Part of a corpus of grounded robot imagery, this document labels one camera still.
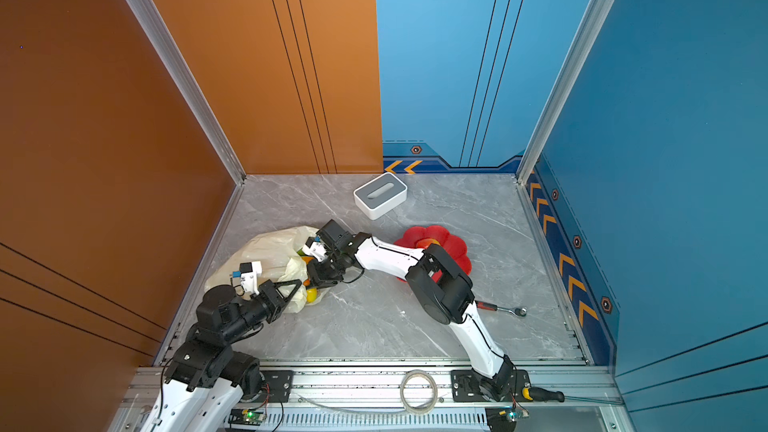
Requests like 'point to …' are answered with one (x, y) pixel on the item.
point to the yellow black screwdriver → (542, 395)
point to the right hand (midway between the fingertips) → (302, 289)
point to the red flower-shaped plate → (451, 244)
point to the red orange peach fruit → (424, 243)
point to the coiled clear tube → (409, 407)
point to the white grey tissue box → (380, 195)
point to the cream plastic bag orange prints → (279, 253)
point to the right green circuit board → (504, 419)
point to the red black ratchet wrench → (518, 311)
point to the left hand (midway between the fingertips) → (302, 281)
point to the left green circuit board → (246, 417)
